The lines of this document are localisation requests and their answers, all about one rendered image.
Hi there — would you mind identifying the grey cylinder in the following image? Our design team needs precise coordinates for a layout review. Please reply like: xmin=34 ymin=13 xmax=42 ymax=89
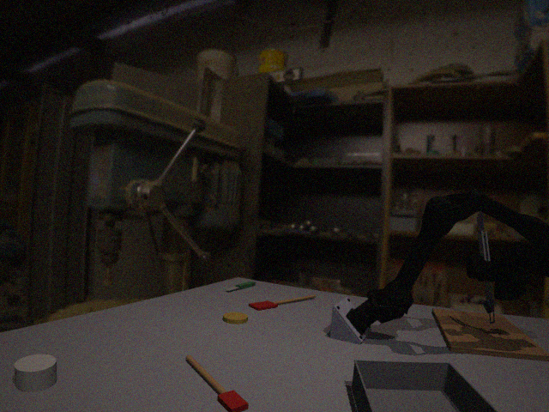
xmin=14 ymin=354 xmax=57 ymax=392

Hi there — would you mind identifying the yellow flat round disc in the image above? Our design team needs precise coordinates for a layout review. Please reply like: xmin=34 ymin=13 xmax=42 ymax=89
xmin=223 ymin=312 xmax=248 ymax=324

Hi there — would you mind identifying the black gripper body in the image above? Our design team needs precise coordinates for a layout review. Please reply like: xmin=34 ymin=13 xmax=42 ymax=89
xmin=466 ymin=251 xmax=530 ymax=286

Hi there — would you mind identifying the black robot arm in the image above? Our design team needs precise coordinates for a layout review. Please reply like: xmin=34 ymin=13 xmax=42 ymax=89
xmin=347 ymin=190 xmax=549 ymax=336

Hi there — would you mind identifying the wooden board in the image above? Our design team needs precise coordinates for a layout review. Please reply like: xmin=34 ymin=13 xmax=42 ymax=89
xmin=432 ymin=308 xmax=549 ymax=361

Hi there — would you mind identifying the red spatula with wooden handle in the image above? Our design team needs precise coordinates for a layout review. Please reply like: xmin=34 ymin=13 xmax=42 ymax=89
xmin=249 ymin=294 xmax=316 ymax=311

